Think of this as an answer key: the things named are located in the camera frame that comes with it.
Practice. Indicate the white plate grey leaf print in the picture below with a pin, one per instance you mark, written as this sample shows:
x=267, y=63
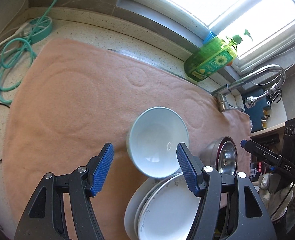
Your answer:
x=167, y=212

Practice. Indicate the wide floral plate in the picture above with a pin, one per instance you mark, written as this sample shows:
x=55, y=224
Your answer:
x=129, y=215

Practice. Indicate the person's right hand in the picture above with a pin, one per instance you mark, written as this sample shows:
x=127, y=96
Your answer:
x=270, y=192

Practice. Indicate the chrome faucet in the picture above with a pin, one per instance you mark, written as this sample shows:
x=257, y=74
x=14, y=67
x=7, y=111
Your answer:
x=223, y=102

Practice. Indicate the deep floral plate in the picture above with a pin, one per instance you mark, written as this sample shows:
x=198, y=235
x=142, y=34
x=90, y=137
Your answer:
x=137, y=212

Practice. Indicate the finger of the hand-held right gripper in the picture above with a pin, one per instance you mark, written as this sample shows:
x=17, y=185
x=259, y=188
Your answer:
x=257, y=151

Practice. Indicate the red bowl steel inside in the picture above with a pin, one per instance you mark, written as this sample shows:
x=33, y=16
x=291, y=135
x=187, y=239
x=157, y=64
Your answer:
x=227, y=160

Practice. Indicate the black scissors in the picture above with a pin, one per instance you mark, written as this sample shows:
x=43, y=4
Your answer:
x=276, y=97

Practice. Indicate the blue plastic container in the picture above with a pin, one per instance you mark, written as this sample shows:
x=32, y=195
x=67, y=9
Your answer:
x=210, y=37

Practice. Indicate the pink towel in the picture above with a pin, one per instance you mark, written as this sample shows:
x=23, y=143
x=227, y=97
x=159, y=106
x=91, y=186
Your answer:
x=75, y=105

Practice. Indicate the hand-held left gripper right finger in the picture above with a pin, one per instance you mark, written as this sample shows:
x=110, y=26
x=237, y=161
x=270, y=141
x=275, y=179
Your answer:
x=186, y=170

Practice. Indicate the stainless steel bowl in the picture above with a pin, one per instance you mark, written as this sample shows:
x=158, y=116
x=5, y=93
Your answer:
x=211, y=150

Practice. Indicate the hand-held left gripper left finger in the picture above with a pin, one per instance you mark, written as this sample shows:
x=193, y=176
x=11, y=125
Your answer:
x=102, y=170

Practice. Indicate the blue box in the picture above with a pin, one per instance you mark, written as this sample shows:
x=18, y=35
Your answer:
x=257, y=116

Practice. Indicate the light blue bowl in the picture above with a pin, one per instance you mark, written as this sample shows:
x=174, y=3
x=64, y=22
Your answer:
x=152, y=135

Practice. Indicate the window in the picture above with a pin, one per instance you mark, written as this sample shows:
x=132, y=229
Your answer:
x=212, y=0

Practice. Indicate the green dish soap bottle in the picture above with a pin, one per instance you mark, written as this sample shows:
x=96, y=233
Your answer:
x=210, y=60

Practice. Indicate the teal round power strip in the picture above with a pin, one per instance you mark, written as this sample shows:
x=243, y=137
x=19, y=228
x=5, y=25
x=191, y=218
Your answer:
x=41, y=28

